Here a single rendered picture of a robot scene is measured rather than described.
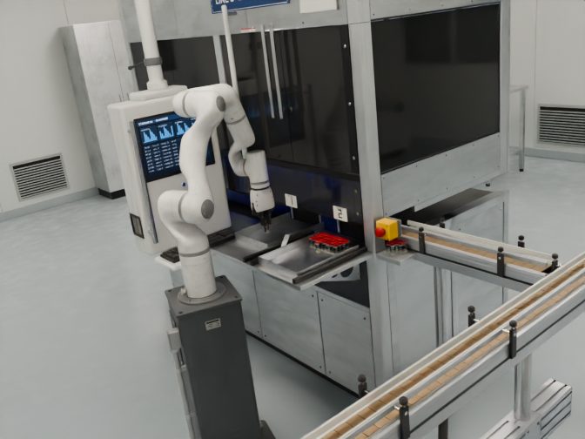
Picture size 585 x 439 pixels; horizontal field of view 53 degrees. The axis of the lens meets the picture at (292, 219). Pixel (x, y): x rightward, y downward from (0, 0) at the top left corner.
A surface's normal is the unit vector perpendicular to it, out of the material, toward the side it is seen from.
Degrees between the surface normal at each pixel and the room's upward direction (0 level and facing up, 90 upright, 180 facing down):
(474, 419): 0
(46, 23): 90
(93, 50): 90
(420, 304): 90
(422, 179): 90
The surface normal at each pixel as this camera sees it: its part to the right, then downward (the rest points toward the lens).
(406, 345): 0.63, 0.19
